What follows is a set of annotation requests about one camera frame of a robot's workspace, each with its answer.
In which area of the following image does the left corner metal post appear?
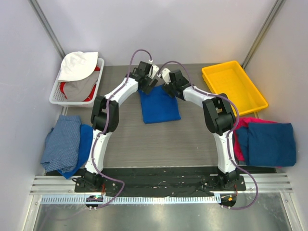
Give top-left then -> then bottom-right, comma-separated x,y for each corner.
28,0 -> 65,59

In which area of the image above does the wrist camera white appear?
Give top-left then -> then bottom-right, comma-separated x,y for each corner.
158,68 -> 171,84
148,60 -> 159,79

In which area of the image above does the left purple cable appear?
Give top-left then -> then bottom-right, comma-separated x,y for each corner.
90,49 -> 154,209

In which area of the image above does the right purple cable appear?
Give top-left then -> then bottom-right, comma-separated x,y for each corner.
158,60 -> 259,211

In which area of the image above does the white plastic basket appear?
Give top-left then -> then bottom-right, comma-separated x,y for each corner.
49,57 -> 105,108

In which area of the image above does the blue checkered shirt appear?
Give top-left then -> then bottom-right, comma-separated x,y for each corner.
40,115 -> 81,173

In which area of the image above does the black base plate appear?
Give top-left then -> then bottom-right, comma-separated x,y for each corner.
45,166 -> 277,209

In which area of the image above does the corner metal post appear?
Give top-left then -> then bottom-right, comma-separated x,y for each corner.
28,0 -> 65,59
242,0 -> 286,70

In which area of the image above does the pink t shirt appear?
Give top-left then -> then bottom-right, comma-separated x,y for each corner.
233,117 -> 276,165

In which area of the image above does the grey cloth in basket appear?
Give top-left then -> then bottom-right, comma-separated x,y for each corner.
64,72 -> 101,103

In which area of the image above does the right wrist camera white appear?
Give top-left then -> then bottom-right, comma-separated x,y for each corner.
158,68 -> 171,84

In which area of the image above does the white cloth in basket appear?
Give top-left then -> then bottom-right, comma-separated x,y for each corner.
58,51 -> 99,82

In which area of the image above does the folded navy t shirt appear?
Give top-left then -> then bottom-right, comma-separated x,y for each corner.
235,123 -> 296,167

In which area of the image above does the blue printed t shirt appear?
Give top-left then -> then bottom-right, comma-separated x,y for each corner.
138,85 -> 181,124

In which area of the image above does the purple cable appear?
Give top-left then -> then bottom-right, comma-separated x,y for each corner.
158,60 -> 259,211
90,49 -> 154,209

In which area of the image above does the aluminium rail frame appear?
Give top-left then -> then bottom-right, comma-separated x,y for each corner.
23,167 -> 307,231

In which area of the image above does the red cloth in basket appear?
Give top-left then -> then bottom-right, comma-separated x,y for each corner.
59,65 -> 101,102

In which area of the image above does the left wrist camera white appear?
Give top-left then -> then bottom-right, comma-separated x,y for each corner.
148,60 -> 159,79

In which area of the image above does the right corner metal post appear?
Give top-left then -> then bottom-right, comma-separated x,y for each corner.
242,0 -> 286,70

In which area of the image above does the yellow plastic tray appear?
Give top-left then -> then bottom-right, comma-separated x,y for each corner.
202,61 -> 268,116

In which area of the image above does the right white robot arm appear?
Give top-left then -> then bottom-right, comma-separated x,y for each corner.
160,68 -> 239,190

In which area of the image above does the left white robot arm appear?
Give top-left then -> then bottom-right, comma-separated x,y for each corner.
76,61 -> 159,192

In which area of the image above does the blue cloth under checkered shirt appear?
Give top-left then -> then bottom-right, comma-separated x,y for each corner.
57,124 -> 93,179

